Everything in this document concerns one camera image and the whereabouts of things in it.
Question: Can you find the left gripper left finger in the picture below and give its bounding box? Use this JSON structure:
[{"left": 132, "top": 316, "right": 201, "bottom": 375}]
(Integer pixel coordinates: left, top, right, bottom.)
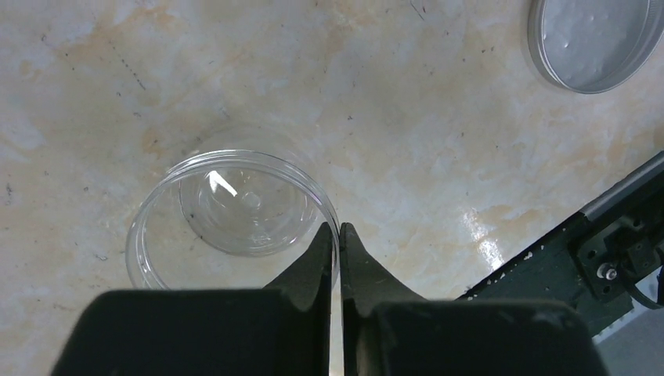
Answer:
[{"left": 52, "top": 224, "right": 333, "bottom": 375}]

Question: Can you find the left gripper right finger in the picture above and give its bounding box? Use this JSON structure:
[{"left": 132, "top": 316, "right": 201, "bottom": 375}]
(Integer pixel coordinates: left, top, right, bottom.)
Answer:
[{"left": 339, "top": 223, "right": 608, "bottom": 375}]

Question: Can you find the clear plastic jar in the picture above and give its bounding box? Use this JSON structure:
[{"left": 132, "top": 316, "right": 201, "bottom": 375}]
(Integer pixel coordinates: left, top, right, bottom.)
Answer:
[{"left": 124, "top": 150, "right": 340, "bottom": 290}]

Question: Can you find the silver jar lid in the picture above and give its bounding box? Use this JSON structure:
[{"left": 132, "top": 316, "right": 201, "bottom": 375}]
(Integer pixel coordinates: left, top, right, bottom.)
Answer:
[{"left": 527, "top": 0, "right": 663, "bottom": 95}]

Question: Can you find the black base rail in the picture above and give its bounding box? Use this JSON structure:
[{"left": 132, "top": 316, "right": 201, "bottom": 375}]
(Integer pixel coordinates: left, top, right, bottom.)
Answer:
[{"left": 461, "top": 153, "right": 663, "bottom": 335}]

